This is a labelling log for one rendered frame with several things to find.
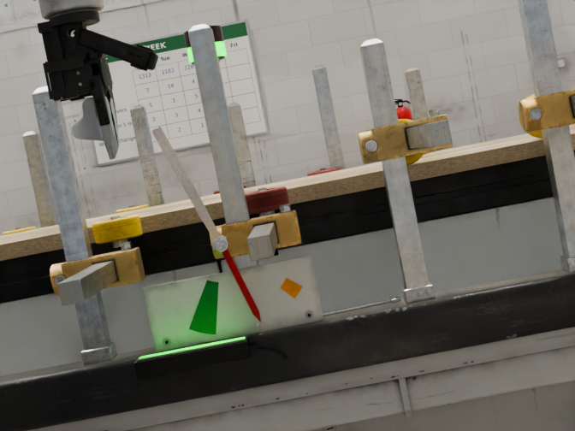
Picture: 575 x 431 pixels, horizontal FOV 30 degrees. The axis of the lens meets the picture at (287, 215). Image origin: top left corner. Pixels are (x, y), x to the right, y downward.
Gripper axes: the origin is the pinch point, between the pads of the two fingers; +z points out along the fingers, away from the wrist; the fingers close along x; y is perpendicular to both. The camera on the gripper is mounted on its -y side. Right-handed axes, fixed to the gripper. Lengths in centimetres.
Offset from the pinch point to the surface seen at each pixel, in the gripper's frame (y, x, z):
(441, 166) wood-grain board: -49, -26, 12
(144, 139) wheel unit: 12, -115, -5
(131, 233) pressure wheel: 3.4, -19.2, 13.2
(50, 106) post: 9.3, -6.1, -8.5
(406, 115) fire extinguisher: -117, -705, -9
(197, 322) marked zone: -6.0, -5.3, 27.9
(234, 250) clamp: -13.8, -5.3, 18.1
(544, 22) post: -66, -6, -7
